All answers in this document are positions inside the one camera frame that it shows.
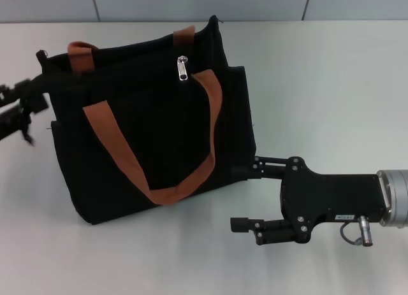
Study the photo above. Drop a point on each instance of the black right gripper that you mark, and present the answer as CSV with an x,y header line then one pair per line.
x,y
331,196

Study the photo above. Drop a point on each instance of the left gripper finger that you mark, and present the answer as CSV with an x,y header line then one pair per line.
x,y
12,123
19,88

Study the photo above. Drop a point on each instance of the silver zipper pull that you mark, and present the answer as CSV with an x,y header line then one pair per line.
x,y
182,70

